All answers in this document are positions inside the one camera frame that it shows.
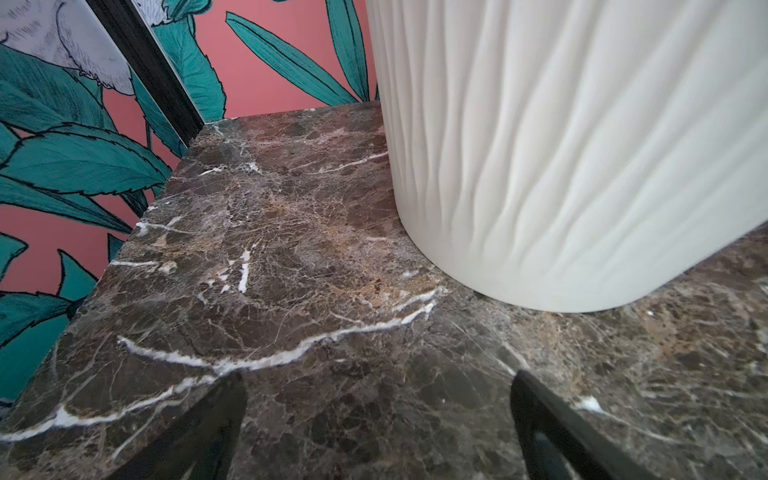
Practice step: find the black left corner frame post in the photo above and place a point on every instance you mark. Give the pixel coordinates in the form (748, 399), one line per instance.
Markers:
(145, 56)

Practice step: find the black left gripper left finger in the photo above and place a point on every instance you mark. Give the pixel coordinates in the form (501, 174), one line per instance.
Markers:
(198, 445)

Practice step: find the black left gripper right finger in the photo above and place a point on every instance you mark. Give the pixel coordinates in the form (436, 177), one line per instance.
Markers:
(556, 442)

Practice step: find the white ribbed waste bin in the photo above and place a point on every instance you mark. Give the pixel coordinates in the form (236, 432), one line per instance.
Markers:
(573, 156)

